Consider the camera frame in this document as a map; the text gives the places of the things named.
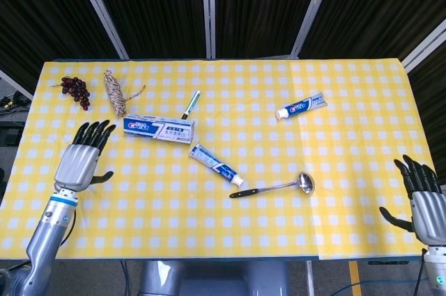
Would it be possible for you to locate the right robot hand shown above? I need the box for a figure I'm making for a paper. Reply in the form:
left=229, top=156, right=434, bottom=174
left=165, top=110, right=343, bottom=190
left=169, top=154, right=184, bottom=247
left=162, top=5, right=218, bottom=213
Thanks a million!
left=378, top=154, right=446, bottom=249

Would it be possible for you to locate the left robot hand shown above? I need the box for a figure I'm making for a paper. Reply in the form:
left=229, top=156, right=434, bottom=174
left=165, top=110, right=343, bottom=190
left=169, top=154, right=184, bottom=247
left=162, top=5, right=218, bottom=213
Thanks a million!
left=54, top=120, right=117, bottom=192

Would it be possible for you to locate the blue white toothpaste box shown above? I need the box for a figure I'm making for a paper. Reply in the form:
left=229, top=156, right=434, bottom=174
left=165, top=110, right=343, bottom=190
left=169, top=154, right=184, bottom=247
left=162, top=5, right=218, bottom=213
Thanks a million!
left=123, top=114, right=196, bottom=146

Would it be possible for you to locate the pale blue toothpaste tube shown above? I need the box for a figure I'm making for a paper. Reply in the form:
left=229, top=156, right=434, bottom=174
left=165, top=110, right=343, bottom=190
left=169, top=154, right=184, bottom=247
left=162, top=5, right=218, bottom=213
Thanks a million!
left=189, top=143, right=245, bottom=187

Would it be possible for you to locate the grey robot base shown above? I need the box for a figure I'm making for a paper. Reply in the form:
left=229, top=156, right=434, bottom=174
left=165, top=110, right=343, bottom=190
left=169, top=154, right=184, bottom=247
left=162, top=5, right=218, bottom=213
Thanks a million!
left=139, top=259, right=291, bottom=296

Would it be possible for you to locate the toothpaste tube with blue label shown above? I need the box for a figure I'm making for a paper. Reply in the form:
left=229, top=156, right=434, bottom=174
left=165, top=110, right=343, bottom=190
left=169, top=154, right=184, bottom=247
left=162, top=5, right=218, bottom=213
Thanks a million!
left=275, top=91, right=329, bottom=120

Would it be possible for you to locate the dark red grape bunch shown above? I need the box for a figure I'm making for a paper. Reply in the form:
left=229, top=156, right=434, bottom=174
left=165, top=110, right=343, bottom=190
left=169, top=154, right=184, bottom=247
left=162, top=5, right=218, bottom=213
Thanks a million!
left=50, top=76, right=91, bottom=111

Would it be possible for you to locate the yellow white checkered tablecloth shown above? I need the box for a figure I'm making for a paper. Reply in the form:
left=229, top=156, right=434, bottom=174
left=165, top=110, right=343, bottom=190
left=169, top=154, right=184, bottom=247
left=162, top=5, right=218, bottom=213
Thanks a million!
left=0, top=59, right=446, bottom=260

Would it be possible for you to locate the bundle of twine rope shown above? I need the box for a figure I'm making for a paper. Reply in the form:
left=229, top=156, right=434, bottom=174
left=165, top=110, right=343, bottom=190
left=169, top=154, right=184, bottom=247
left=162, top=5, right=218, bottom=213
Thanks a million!
left=102, top=70, right=146, bottom=118

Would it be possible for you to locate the steel ladle with black handle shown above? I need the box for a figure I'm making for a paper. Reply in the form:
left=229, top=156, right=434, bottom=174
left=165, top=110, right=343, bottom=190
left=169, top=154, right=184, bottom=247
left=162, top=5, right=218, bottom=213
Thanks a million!
left=229, top=171, right=316, bottom=200

